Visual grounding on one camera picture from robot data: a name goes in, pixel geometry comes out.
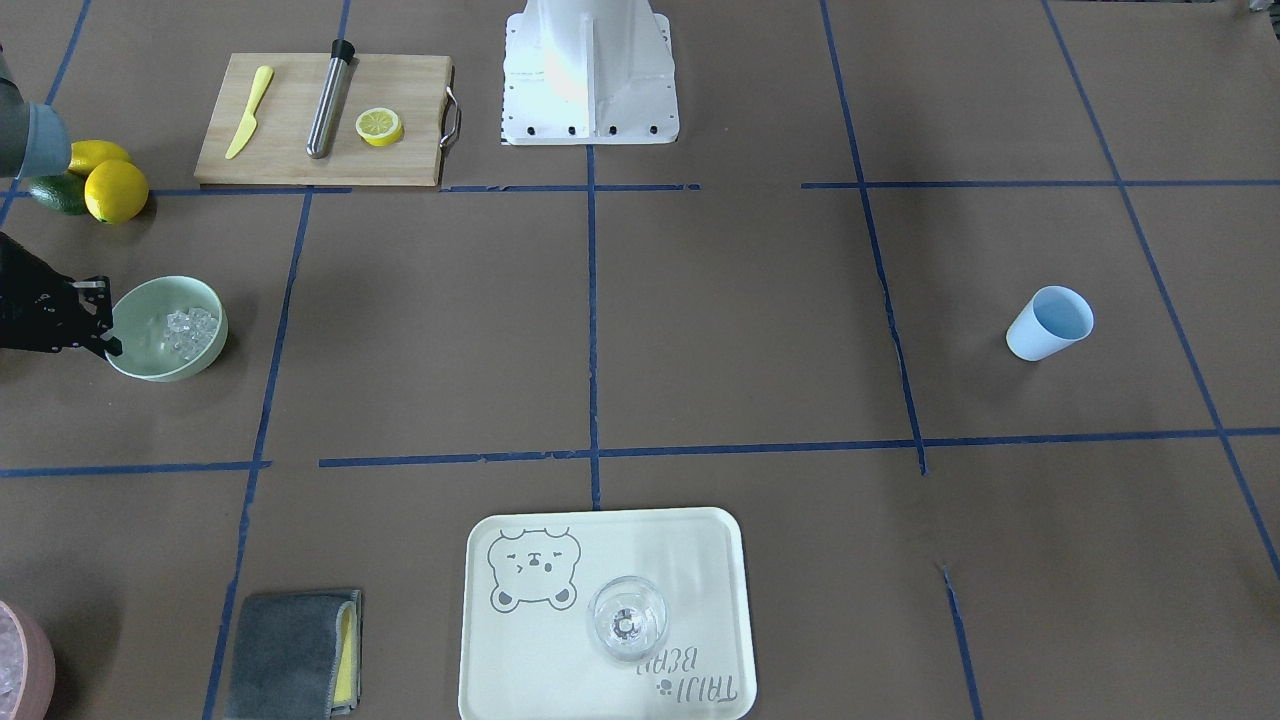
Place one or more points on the dark avocado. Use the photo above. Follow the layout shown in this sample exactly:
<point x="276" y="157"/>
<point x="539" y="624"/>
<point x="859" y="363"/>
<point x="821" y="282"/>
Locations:
<point x="63" y="194"/>

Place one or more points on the cream serving tray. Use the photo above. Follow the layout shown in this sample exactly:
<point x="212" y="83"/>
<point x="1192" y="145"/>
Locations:
<point x="526" y="646"/>

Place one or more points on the ice cubes in bowl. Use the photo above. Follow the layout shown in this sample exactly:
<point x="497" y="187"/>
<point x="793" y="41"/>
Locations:
<point x="188" y="333"/>

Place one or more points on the wooden cutting board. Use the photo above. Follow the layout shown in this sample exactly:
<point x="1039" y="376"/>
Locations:
<point x="415" y="86"/>

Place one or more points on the mint green bowl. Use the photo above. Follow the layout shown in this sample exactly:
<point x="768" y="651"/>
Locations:
<point x="139" y="322"/>

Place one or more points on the blue cup with ice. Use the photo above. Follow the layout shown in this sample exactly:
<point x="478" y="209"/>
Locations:
<point x="1054" y="318"/>

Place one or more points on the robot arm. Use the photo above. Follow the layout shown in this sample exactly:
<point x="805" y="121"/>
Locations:
<point x="34" y="139"/>

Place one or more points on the dark sponge pad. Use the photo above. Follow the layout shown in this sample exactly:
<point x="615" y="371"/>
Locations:
<point x="297" y="655"/>

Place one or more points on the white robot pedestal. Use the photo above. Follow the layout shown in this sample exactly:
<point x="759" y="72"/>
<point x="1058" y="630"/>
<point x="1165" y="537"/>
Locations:
<point x="589" y="73"/>

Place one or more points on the black handled knife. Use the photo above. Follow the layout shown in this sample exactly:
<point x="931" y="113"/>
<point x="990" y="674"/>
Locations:
<point x="320" y="138"/>

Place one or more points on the pink bowl with ice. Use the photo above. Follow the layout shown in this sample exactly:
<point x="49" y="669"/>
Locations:
<point x="29" y="669"/>

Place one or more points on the yellow lemon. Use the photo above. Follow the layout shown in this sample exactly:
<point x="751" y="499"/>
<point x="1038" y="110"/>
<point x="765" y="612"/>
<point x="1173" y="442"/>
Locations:
<point x="116" y="191"/>
<point x="87" y="155"/>

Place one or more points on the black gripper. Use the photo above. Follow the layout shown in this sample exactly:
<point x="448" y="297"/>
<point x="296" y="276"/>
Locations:
<point x="30" y="310"/>

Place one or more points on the half lemon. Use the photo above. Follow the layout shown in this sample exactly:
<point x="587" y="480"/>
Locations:
<point x="379" y="127"/>

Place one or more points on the yellow plastic knife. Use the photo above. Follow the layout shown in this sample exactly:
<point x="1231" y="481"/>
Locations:
<point x="248" y="122"/>

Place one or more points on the clear wine glass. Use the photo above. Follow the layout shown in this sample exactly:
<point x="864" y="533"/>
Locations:
<point x="629" y="619"/>

